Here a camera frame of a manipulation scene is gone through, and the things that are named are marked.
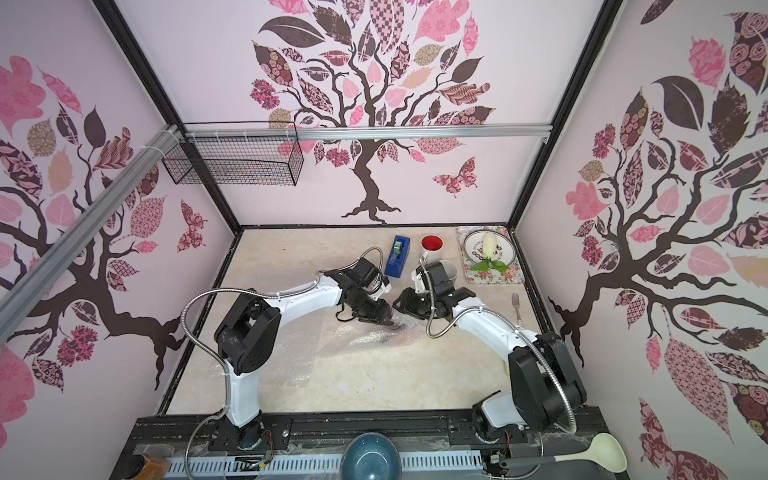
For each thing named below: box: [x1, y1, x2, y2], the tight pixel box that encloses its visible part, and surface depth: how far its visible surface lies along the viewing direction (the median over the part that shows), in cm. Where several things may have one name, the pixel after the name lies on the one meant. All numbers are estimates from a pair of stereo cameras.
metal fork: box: [511, 292, 521, 323], surface depth 100 cm
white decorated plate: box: [463, 230, 517, 267], surface depth 113 cm
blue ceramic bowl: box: [340, 432, 403, 480], surface depth 70 cm
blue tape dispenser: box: [384, 235, 411, 278], surface depth 108 cm
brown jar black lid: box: [125, 454, 170, 480], surface depth 66 cm
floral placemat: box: [456, 226, 490, 284], surface depth 111 cm
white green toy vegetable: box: [470, 232, 509, 273], surface depth 109 cm
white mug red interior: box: [420, 234, 445, 264], surface depth 108 cm
